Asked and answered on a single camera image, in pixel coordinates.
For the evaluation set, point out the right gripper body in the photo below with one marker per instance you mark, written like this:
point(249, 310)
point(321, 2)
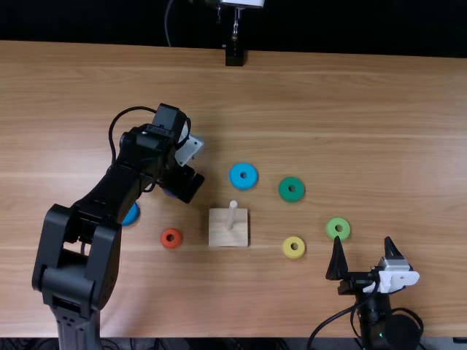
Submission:
point(355, 282)

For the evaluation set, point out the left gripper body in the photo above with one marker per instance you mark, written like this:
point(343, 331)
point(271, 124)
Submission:
point(184, 182)

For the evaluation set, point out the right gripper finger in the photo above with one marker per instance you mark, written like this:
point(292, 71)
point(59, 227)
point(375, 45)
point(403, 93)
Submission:
point(337, 264)
point(392, 249)

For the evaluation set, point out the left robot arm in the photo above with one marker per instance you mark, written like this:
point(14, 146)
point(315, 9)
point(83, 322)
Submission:
point(109, 189)

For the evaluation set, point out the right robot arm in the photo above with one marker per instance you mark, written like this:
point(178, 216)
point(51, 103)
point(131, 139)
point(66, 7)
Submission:
point(376, 321)

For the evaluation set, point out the wooden peg base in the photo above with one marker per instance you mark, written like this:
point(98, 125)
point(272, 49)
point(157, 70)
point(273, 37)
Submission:
point(229, 228)

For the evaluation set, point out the black clamp stand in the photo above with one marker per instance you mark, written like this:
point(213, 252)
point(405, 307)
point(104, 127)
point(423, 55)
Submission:
point(235, 54)

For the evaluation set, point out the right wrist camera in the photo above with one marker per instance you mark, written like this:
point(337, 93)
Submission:
point(397, 279)

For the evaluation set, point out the silver camera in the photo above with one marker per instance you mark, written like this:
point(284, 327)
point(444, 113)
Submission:
point(242, 3)

